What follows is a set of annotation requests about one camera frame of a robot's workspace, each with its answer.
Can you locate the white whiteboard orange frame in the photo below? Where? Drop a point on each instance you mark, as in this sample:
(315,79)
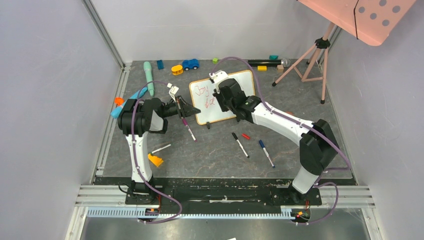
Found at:
(201,92)

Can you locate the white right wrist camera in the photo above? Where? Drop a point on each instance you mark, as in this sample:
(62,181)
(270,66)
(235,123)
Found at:
(217,77)

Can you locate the dark blue block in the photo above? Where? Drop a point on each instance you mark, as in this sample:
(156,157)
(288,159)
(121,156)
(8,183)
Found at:
(160,64)

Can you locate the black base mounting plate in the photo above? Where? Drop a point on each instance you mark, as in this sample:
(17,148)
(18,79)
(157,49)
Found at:
(216,195)

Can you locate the blue capped whiteboard marker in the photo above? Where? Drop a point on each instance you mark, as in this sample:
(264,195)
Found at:
(262,145)

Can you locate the clear plastic ball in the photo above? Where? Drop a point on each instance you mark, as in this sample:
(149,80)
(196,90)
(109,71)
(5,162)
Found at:
(286,62)

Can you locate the black capped whiteboard marker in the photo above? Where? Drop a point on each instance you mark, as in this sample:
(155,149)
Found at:
(240,144)

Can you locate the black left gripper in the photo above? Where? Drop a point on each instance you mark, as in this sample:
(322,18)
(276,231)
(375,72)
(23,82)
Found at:
(184,109)

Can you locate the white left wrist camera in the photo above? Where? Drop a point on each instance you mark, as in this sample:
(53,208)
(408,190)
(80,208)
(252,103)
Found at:
(173,90)

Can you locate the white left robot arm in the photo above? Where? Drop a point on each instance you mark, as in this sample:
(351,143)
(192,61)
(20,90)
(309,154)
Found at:
(139,118)

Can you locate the yellow rectangular block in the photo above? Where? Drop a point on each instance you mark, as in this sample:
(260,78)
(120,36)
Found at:
(262,68)

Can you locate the orange toy piece left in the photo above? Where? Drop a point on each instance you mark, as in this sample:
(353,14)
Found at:
(119,101)

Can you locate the pink tripod stand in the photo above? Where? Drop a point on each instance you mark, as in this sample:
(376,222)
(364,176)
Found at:
(321,45)

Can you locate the mint green toy tube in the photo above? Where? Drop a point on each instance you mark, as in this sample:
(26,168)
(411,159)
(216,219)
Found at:
(147,67)

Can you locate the white comb cable duct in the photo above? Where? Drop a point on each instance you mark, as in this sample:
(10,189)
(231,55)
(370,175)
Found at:
(143,213)

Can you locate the orange wedge block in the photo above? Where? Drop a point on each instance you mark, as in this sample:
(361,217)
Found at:
(157,161)

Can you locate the green capped whiteboard marker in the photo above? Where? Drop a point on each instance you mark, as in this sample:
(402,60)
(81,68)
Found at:
(159,149)

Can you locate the purple capped whiteboard marker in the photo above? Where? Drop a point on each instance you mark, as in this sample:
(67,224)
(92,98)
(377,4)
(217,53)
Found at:
(189,129)

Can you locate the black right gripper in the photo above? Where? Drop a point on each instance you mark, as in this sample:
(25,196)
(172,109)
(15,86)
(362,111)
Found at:
(219,100)

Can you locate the blue toy car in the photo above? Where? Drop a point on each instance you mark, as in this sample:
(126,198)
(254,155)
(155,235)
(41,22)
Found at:
(190,64)

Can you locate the red marker cap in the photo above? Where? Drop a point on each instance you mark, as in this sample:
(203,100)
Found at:
(245,136)

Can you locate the pink perforated board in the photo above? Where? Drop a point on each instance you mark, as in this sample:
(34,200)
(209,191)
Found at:
(370,21)

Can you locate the beige wooden cube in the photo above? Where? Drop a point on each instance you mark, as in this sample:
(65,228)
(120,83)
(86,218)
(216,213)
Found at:
(280,68)

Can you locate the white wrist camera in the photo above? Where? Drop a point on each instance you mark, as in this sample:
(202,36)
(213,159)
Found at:
(217,77)
(173,90)

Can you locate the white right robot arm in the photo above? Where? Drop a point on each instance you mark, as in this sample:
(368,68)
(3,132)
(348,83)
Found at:
(316,140)

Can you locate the yellow oval toy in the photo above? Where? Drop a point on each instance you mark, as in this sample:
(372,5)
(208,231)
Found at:
(177,69)

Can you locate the black cylinder tube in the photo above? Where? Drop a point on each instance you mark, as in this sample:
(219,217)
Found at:
(265,62)

